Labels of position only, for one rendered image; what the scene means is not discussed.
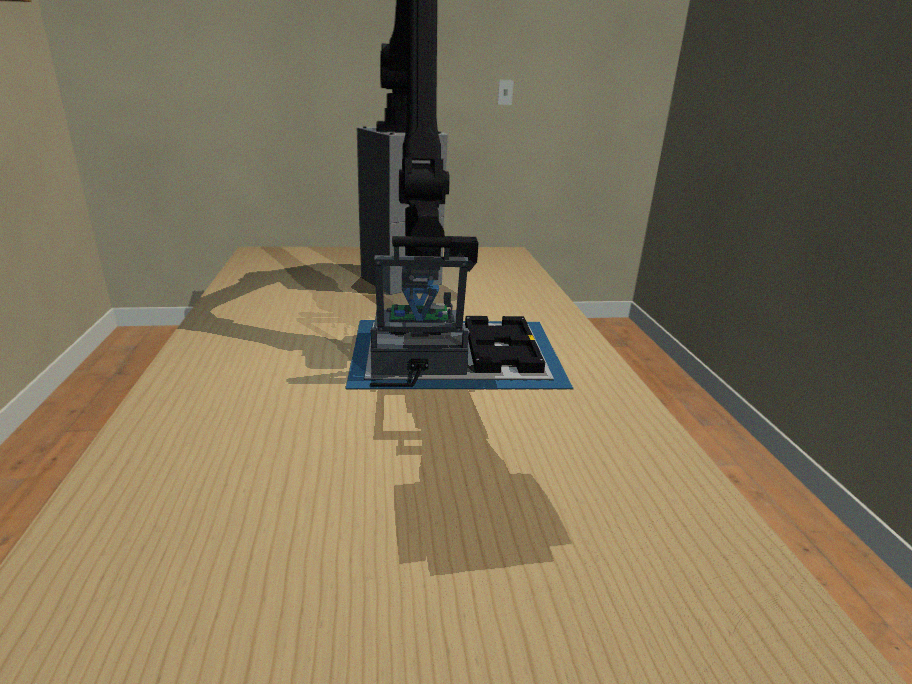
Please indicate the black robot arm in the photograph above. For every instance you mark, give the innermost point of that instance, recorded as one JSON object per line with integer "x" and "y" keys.
{"x": 421, "y": 185}

